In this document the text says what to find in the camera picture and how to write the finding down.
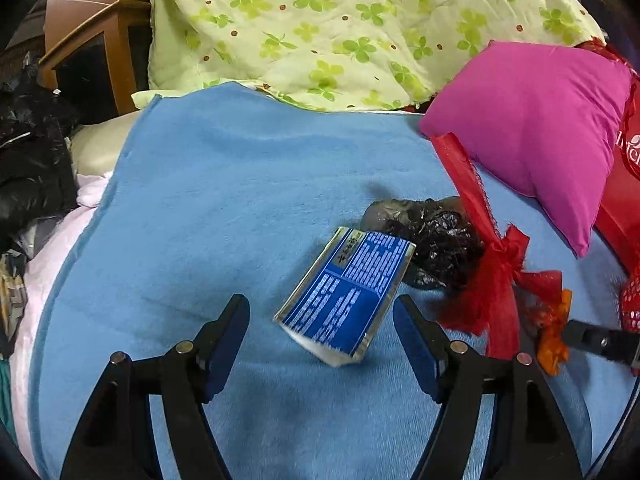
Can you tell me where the green clover print quilt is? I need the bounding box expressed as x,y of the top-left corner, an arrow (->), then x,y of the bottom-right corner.
144,0 -> 608,113

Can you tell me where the red plastic mesh basket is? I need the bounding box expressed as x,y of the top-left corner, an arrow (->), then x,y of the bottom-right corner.
620,265 -> 640,333

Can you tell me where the magenta pillow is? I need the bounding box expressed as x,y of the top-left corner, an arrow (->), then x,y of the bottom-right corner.
419,41 -> 633,260

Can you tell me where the blue blanket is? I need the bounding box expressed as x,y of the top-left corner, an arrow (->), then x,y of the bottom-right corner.
27,80 -> 631,480

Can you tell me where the beige sofa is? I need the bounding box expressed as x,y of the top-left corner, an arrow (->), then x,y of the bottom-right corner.
70,92 -> 161,178

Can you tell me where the dark plastic bag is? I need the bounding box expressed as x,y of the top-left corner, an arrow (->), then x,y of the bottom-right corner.
361,196 -> 486,292

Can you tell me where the orange wrapper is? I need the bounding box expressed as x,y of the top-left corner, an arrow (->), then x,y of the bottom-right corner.
537,289 -> 573,377

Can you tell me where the small printed cardboard box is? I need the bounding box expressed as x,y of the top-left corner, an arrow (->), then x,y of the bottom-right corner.
272,226 -> 417,368

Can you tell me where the red tote bag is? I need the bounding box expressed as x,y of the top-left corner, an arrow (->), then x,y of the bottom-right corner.
575,37 -> 640,273

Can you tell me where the wooden cabinet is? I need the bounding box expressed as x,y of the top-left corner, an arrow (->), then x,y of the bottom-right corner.
37,0 -> 151,116

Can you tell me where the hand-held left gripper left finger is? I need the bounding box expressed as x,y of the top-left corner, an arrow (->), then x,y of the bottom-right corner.
59,294 -> 251,480

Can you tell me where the black puffer jacket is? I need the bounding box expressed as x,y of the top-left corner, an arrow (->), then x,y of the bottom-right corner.
0,67 -> 81,241

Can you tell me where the red ribbon bow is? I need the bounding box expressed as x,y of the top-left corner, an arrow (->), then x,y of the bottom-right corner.
431,132 -> 563,358

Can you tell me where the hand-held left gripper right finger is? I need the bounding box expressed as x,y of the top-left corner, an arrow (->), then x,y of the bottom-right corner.
392,294 -> 583,480

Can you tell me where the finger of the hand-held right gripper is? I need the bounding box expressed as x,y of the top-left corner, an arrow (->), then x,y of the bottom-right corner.
562,320 -> 640,377

